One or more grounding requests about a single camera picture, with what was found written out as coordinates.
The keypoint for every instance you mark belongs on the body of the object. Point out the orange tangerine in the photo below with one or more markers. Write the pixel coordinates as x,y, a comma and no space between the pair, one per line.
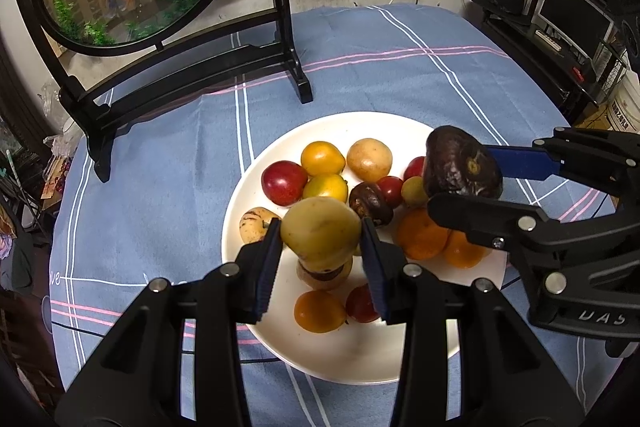
421,234
465,253

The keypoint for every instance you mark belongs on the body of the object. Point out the small red plum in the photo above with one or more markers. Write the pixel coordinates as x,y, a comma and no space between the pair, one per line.
389,191
414,166
361,304

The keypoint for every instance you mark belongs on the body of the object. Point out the white power strip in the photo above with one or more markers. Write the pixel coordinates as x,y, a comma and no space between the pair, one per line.
547,40

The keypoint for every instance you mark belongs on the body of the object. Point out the dark purple passion fruit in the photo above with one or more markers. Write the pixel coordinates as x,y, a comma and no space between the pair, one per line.
370,203
462,164

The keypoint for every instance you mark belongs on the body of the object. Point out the small yellow kumquat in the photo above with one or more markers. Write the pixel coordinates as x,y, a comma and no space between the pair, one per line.
413,192

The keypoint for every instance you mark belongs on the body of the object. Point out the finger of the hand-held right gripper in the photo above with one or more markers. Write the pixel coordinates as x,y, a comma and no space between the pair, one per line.
475,212
525,162

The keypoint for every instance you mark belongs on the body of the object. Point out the white plastic bucket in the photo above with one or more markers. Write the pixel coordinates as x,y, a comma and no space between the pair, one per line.
627,107

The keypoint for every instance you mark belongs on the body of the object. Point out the clear plastic bag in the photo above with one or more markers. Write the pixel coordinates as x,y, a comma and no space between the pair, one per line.
55,107

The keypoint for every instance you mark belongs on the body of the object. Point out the white round plate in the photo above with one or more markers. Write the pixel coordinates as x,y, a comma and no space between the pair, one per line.
350,357

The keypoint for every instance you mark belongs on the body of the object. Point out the yellow passion fruit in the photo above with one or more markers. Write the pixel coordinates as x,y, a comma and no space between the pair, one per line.
320,232

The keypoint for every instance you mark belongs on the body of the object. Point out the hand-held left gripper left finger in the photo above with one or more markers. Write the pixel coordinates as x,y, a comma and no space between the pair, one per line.
267,267

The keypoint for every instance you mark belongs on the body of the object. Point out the yellow orange citrus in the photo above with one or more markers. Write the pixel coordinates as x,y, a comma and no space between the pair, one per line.
319,311
325,189
322,158

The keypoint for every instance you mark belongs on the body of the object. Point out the computer monitor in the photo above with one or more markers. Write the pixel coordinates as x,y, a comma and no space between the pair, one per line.
575,14

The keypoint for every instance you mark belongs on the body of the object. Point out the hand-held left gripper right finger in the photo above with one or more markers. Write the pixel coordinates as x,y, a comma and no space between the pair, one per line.
375,267

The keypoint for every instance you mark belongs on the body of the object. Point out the stack of cardboard boxes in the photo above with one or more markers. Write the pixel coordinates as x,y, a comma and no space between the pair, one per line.
595,119

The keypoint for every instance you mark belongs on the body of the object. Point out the speckled tan passion fruit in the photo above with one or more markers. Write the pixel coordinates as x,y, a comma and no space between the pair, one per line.
256,224

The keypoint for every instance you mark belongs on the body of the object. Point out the black media stand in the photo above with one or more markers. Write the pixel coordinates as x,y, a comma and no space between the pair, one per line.
525,52

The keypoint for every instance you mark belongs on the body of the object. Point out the blue striped tablecloth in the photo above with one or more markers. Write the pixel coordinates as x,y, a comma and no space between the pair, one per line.
165,187

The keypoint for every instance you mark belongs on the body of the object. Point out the large dark red plum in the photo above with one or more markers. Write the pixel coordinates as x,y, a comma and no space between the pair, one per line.
283,182

